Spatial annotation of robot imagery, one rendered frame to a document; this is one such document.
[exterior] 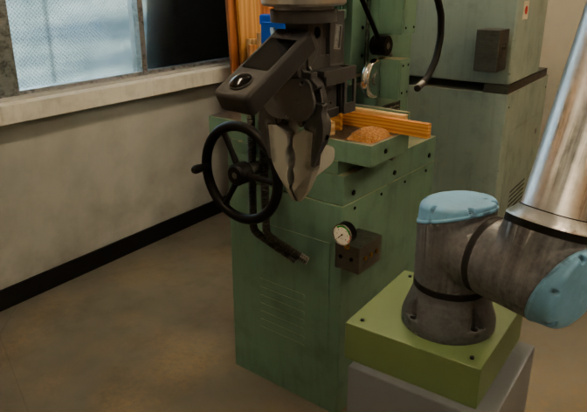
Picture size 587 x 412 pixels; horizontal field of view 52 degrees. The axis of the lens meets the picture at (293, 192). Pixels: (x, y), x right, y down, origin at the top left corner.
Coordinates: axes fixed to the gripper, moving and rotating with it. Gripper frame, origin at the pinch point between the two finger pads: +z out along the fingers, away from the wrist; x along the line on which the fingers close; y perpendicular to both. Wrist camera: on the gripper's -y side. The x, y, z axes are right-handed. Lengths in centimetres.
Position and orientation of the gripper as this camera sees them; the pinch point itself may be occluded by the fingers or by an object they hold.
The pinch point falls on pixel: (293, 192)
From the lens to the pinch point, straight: 68.7
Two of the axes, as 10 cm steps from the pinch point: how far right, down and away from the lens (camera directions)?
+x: -7.8, -2.0, 5.9
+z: 0.1, 9.4, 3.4
